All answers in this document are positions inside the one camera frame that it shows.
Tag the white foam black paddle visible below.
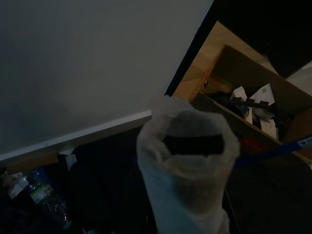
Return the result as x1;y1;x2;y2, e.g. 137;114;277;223
136;95;241;234

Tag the blue long-handled dustpan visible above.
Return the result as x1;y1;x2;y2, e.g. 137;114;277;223
229;134;312;170

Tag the white skirting board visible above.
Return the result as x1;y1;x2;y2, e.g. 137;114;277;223
0;109;153;162

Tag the small white folded paper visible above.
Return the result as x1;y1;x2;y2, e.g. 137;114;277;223
230;85;249;102

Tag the black jagged plastic strip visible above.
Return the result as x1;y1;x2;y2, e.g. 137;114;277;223
229;98;276;109

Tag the brown cardboard box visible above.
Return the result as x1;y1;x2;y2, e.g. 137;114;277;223
189;43;312;166

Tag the large white printed paper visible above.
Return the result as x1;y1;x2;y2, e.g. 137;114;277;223
249;83;277;105

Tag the white paper sheet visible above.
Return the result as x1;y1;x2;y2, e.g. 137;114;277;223
258;118;278;139

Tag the clear plastic bottle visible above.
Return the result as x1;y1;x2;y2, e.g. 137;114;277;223
24;168;73;230

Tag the black cabinet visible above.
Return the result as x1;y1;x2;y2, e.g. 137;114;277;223
214;0;312;78

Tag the white crumpled container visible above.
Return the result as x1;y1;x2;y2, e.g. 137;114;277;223
7;172;29;198

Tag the black door frame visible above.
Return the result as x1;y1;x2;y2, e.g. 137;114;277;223
164;0;220;98

